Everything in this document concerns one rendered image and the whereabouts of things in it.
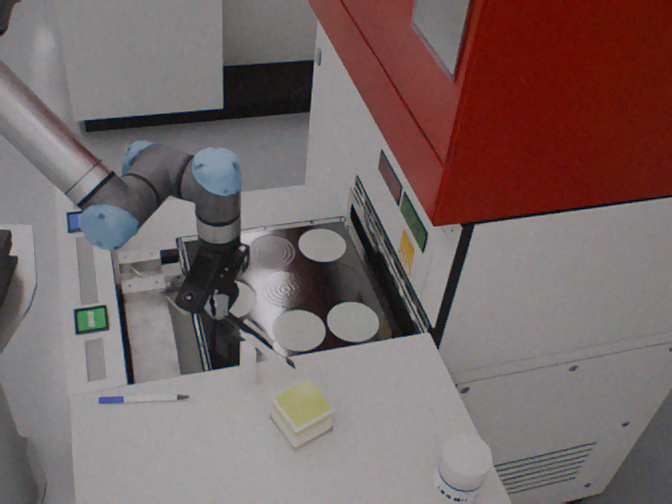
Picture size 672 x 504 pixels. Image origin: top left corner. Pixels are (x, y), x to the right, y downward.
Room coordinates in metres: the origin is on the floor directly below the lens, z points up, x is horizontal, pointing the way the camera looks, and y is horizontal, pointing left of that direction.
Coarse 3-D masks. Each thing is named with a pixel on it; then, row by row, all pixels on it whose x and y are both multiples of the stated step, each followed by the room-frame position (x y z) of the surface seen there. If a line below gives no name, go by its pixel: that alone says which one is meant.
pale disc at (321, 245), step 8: (312, 232) 1.21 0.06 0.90; (320, 232) 1.21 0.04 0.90; (328, 232) 1.22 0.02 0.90; (304, 240) 1.18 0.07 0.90; (312, 240) 1.19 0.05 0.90; (320, 240) 1.19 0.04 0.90; (328, 240) 1.19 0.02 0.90; (336, 240) 1.20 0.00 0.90; (304, 248) 1.16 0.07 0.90; (312, 248) 1.16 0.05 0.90; (320, 248) 1.17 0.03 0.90; (328, 248) 1.17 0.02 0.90; (336, 248) 1.17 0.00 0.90; (344, 248) 1.17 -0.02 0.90; (312, 256) 1.14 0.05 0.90; (320, 256) 1.14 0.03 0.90; (328, 256) 1.14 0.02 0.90; (336, 256) 1.15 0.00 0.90
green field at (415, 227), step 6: (402, 204) 1.10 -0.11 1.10; (408, 204) 1.08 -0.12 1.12; (402, 210) 1.10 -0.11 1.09; (408, 210) 1.08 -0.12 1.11; (408, 216) 1.07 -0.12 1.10; (414, 216) 1.05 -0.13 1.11; (408, 222) 1.07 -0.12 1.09; (414, 222) 1.05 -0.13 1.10; (414, 228) 1.04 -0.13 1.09; (420, 228) 1.02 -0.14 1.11; (414, 234) 1.04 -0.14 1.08; (420, 234) 1.02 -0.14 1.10; (420, 240) 1.02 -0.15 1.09; (420, 246) 1.01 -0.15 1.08
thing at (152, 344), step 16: (144, 272) 1.05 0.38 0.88; (160, 272) 1.06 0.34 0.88; (128, 304) 0.96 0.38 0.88; (144, 304) 0.97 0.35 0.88; (160, 304) 0.97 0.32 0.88; (128, 320) 0.92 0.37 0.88; (144, 320) 0.93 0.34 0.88; (160, 320) 0.93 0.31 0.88; (128, 336) 0.89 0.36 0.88; (144, 336) 0.89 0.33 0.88; (160, 336) 0.90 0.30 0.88; (144, 352) 0.85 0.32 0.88; (160, 352) 0.86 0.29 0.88; (176, 352) 0.86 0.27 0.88; (144, 368) 0.82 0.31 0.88; (160, 368) 0.82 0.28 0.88; (176, 368) 0.83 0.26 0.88
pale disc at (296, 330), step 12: (288, 312) 0.98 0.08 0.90; (300, 312) 0.98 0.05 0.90; (276, 324) 0.94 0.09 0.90; (288, 324) 0.95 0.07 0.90; (300, 324) 0.95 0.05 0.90; (312, 324) 0.96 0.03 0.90; (276, 336) 0.92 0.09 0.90; (288, 336) 0.92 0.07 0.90; (300, 336) 0.92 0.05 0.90; (312, 336) 0.93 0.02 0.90; (324, 336) 0.93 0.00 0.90; (288, 348) 0.89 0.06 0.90; (300, 348) 0.89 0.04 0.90; (312, 348) 0.90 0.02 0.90
